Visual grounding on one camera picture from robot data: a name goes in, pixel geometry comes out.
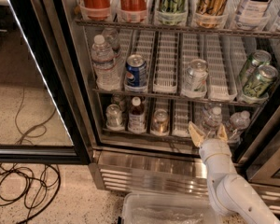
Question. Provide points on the rear water bottle middle shelf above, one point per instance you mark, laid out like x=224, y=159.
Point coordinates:
x=111, y=35

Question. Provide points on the stainless steel fridge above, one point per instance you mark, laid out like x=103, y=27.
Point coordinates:
x=169, y=162

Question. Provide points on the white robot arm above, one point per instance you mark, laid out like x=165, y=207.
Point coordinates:
x=228, y=192

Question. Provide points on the clear water bottle shelf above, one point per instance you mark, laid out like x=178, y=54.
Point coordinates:
x=210, y=119
x=104, y=64

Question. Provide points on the white labelled bottle top shelf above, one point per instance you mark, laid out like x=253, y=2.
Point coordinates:
x=249, y=13

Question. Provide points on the clear water bottle bottom right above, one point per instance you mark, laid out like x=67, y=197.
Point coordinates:
x=236, y=124

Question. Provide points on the bronze can bottom shelf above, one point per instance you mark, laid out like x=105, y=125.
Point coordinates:
x=160, y=121

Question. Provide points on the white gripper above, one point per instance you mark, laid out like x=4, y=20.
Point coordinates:
x=213, y=147

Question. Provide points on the orange soda bottle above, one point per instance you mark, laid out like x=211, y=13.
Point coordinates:
x=133, y=11

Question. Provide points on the blue Pepsi can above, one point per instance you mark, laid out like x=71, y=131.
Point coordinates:
x=136, y=71

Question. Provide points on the clear water bottle bottom shelf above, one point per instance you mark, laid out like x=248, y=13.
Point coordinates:
x=210, y=119

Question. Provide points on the silver can bottom left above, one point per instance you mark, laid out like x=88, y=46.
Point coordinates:
x=114, y=116

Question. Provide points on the glass fridge door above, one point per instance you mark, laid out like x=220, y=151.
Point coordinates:
x=40, y=120

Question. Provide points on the white silver soda can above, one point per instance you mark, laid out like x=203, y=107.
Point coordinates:
x=194, y=85

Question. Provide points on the clear water bottle middle shelf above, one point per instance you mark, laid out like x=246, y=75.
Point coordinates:
x=104, y=64

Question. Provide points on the green tall can top shelf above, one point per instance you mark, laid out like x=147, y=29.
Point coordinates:
x=171, y=12

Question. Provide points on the dark drink bottle white cap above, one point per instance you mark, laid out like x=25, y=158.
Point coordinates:
x=137, y=119

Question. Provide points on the green can rear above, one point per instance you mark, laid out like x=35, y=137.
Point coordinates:
x=254, y=60

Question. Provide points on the clear plastic storage bin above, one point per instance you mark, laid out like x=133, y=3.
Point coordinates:
x=151, y=208

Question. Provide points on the red Coca-Cola bottle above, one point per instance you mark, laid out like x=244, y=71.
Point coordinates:
x=97, y=10

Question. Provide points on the green can front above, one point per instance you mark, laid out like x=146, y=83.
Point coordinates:
x=260, y=81

